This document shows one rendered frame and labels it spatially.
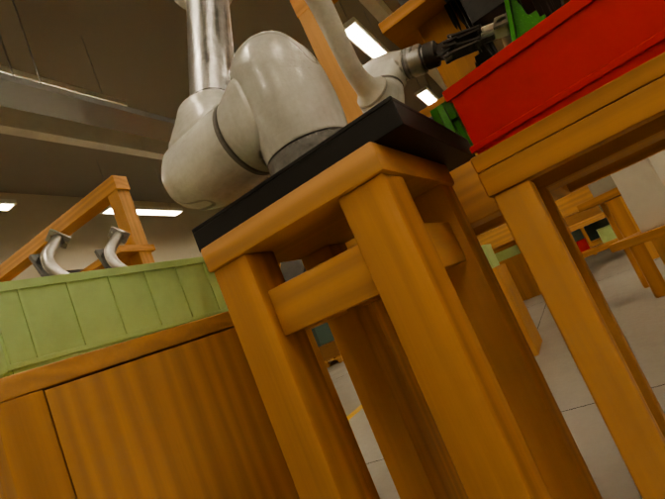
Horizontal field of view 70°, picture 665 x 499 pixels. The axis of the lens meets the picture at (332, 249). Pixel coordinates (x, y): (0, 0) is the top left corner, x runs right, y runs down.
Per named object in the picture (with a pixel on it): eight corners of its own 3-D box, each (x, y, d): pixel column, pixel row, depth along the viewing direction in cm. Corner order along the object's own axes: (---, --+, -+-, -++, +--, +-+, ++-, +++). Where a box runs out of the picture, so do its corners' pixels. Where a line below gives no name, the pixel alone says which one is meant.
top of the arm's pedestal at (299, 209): (383, 168, 56) (370, 140, 57) (208, 273, 71) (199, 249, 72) (455, 184, 84) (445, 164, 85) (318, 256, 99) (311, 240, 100)
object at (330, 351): (343, 361, 956) (334, 341, 963) (311, 374, 987) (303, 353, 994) (363, 349, 1065) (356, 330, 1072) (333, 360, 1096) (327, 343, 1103)
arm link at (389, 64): (414, 65, 149) (413, 95, 143) (370, 81, 157) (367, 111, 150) (400, 39, 141) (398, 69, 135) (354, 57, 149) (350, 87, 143)
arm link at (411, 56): (403, 43, 142) (422, 36, 139) (414, 69, 148) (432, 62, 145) (399, 58, 137) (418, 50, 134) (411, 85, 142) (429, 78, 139)
